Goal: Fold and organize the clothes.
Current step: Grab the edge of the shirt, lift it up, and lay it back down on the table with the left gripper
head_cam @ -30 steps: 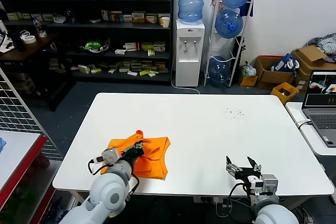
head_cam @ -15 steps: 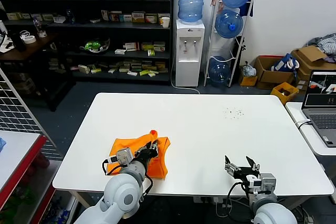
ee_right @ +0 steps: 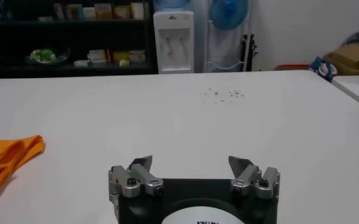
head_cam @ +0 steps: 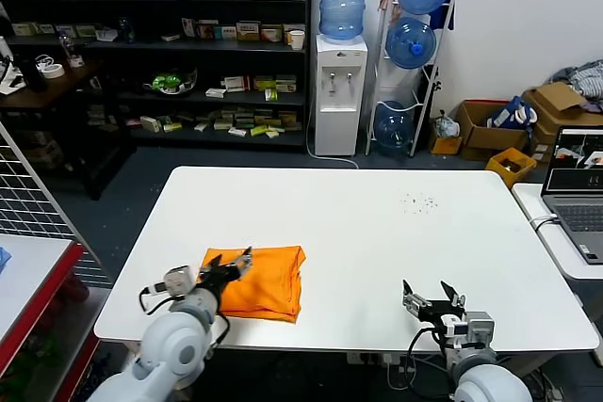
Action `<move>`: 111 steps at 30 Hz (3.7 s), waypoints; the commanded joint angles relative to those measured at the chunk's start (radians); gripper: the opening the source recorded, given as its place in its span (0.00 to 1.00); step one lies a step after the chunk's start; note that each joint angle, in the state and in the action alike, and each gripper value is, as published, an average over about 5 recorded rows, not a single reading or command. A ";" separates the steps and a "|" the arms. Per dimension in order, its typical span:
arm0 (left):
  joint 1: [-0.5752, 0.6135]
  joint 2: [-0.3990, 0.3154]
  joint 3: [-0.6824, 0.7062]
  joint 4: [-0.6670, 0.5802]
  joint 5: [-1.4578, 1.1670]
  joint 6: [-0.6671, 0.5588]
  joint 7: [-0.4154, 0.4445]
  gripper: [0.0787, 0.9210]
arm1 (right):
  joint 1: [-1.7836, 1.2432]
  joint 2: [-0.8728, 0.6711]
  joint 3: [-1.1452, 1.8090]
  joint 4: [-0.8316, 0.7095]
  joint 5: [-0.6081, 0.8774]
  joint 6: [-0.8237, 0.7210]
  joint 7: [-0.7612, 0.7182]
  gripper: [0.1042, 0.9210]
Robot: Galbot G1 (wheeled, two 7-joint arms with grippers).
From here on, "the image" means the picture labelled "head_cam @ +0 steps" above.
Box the scattered dark crumbs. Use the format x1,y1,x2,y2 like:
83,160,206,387
399,192,439,215

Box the green white plastic bag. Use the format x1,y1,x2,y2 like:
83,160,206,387
142,67,199,97

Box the grey crumpled plastic bag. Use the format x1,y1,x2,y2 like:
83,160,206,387
432,108,461,139

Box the grey open laptop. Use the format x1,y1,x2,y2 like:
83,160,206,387
540,124,603,265

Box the black cylindrical cup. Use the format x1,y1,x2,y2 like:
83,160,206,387
21,56,48,93

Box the small white side table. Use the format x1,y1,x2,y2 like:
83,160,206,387
511,182,603,281

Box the black tripod stand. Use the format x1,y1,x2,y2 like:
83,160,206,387
421,65,443,139

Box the black metal shelving unit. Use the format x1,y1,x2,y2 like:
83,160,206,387
0,0,313,154

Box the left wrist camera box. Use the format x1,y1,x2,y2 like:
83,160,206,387
149,265,195,298

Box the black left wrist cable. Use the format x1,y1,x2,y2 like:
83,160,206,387
138,284,173,316

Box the white work table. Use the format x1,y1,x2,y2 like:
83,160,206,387
92,166,600,394

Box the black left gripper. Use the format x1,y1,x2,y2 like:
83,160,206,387
199,246,254,297

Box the upright blue water jug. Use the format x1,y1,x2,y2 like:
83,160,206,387
318,0,370,41

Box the yellow plastic bin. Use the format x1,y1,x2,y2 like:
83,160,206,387
484,147,537,189

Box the orange t-shirt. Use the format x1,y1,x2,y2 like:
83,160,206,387
201,245,308,326

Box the pile of grey blue clothes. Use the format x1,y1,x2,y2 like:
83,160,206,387
548,58,603,101

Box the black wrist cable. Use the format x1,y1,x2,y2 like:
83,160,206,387
138,284,173,316
407,326,447,366

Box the dark brown wooden desk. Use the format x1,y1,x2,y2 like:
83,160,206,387
0,60,138,201

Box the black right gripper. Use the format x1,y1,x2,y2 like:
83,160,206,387
400,279,468,329

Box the white dispenser power cable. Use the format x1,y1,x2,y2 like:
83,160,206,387
305,105,359,170

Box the dark blue bottle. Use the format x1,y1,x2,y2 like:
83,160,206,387
117,17,136,43

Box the white laptop cable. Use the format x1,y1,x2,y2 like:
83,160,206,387
527,214,560,233

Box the dark blue hanging cloth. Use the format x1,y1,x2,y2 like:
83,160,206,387
431,0,457,31

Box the large brown cardboard box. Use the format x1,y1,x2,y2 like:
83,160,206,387
520,81,603,163

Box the blue water jug, blue cap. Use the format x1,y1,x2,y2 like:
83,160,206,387
384,16,436,70

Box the white metal jug rack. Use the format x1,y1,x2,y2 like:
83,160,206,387
364,0,458,159

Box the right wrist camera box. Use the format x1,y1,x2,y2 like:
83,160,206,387
442,311,497,349

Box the white red medicine box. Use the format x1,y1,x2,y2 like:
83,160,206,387
223,75,251,93

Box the white water dispenser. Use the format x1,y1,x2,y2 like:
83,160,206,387
314,34,368,158

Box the empty blue water jug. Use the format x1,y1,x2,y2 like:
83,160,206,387
373,99,416,157

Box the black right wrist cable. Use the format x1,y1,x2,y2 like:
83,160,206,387
407,326,447,366

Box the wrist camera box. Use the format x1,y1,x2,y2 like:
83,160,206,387
442,311,497,349
149,265,195,298

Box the white power strip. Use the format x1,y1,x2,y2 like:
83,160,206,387
347,352,412,368

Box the blue white bag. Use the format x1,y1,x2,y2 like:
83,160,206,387
484,94,538,130

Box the white table red edge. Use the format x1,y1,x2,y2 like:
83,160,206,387
0,233,86,356

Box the clear bottle pink label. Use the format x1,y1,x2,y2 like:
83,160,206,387
58,30,85,69

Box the white wire grid panel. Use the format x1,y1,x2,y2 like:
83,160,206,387
0,121,112,288

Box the small yellow cardboard box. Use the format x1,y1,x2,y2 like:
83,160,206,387
428,133,463,156

